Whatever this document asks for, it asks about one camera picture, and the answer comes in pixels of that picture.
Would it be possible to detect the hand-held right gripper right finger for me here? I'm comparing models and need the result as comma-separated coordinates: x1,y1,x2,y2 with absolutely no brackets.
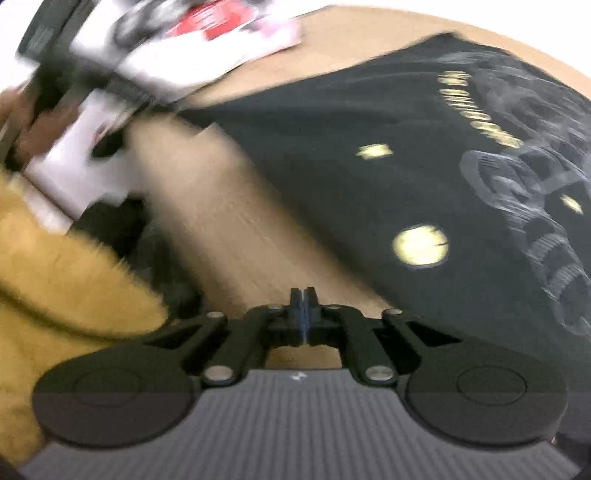
305,287,462,386

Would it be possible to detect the person's left hand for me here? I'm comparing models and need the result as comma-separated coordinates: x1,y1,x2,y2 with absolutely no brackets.
0,88,84,171

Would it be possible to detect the person's left forearm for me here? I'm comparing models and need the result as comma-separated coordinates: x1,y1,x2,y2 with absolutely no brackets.
0,171,185,467

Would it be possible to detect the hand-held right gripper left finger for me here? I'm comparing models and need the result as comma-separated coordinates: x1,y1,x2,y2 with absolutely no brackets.
143,287,305,386

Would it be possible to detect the black printed T-shirt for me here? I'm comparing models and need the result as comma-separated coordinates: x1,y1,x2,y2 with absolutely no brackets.
178,32,591,370

